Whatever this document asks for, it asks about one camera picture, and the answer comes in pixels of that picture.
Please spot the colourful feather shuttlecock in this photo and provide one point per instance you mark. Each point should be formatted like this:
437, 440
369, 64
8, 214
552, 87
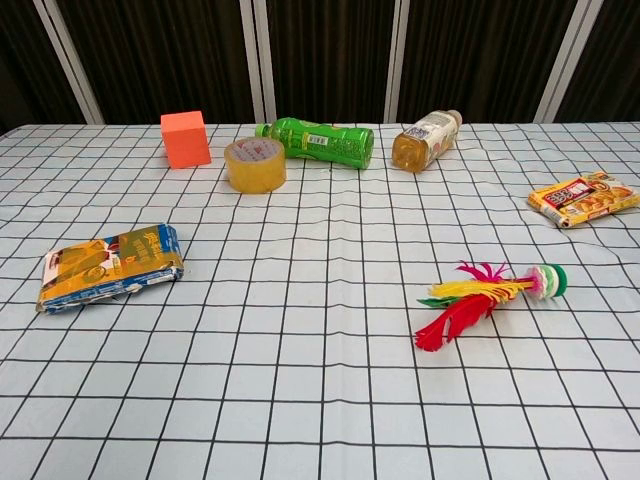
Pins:
550, 282

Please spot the yellow packing tape roll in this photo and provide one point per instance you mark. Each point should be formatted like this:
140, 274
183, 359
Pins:
256, 170

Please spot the green plastic drink bottle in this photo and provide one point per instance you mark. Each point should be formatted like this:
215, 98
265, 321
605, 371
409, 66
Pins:
325, 144

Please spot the white black checkered tablecloth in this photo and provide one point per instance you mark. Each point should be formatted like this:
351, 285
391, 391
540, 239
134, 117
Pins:
320, 350

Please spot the amber tea bottle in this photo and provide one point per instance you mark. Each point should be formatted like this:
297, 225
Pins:
425, 142

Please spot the orange foam cube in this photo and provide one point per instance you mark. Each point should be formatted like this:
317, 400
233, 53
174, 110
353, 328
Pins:
186, 140

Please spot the dark partition panel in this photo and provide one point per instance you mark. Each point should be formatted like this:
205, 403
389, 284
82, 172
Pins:
480, 55
610, 65
160, 55
330, 55
25, 65

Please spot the blue yellow crumpled carton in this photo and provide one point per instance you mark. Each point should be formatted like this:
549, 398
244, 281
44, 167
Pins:
110, 265

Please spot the yellow red snack packet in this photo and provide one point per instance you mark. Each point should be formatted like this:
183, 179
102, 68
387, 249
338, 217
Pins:
585, 199

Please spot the white partition frame post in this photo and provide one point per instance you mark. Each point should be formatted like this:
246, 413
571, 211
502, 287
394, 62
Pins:
399, 60
567, 60
70, 60
257, 60

